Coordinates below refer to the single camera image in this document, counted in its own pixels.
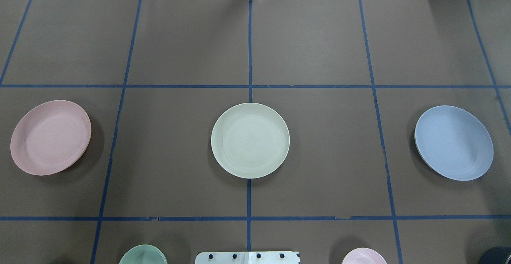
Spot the blue plate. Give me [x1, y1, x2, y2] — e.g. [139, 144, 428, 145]
[414, 105, 494, 181]

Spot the pink plate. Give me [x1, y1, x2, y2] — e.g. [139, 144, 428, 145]
[10, 100, 92, 176]

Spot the cream plate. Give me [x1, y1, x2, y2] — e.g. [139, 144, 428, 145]
[210, 103, 291, 179]

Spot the pink bowl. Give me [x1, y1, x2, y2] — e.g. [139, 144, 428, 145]
[341, 248, 387, 264]

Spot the green cup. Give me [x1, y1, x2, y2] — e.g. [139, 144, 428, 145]
[119, 244, 168, 264]

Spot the dark blue pot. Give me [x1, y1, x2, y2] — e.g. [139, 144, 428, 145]
[478, 246, 511, 264]

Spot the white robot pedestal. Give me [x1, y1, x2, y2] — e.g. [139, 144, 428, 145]
[195, 251, 301, 264]

